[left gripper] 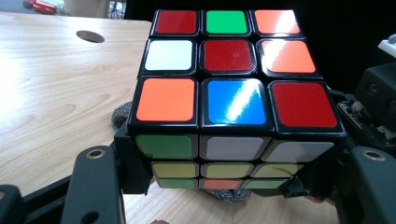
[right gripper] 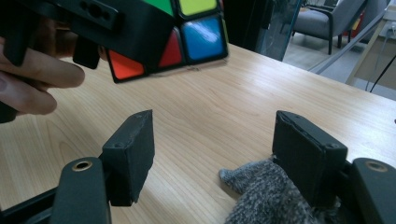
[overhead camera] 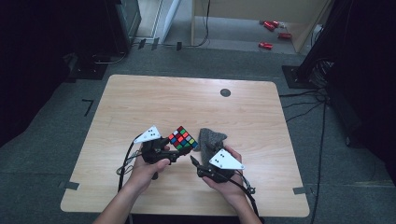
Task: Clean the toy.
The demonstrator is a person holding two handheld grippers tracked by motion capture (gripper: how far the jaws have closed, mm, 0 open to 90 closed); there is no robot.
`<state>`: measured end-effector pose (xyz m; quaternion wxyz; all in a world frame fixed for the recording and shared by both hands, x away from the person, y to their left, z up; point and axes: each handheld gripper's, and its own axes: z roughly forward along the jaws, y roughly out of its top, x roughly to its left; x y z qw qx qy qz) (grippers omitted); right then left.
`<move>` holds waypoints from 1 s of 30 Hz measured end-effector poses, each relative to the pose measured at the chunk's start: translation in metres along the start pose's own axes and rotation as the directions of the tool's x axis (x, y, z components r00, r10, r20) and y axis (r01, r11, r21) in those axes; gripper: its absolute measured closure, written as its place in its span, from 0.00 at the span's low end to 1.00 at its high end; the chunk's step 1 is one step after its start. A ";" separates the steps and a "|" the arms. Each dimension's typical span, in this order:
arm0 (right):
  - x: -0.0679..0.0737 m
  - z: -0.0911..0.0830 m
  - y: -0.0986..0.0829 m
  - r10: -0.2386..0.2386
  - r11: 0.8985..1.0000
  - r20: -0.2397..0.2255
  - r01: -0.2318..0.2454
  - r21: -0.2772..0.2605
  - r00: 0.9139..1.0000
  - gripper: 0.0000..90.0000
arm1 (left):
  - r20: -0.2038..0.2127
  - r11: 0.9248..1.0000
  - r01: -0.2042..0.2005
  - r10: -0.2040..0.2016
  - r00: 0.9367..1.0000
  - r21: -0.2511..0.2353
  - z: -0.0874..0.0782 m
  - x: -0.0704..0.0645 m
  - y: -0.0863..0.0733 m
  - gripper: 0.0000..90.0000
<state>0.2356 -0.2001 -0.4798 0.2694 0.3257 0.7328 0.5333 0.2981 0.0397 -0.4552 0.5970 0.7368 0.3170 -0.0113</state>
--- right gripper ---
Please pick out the grey fluffy cloth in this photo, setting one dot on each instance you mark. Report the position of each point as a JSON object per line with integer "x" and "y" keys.
{"x": 264, "y": 196}

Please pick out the dark glass cabinet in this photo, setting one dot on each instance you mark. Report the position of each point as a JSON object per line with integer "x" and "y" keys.
{"x": 267, "y": 28}

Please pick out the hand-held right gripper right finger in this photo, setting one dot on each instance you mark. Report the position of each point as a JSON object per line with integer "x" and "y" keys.
{"x": 305, "y": 158}

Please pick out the pale slanted metal bar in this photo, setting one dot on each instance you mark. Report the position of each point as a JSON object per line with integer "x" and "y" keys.
{"x": 351, "y": 43}

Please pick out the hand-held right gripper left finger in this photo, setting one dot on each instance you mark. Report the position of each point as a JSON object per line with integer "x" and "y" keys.
{"x": 130, "y": 165}

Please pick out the grey armchair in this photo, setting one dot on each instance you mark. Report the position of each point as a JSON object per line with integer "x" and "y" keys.
{"x": 320, "y": 18}

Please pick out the multicoloured puzzle cube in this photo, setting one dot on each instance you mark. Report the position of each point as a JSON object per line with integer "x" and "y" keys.
{"x": 202, "y": 39}

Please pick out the light wooden desk frame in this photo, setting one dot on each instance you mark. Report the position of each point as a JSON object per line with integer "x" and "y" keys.
{"x": 378, "y": 62}

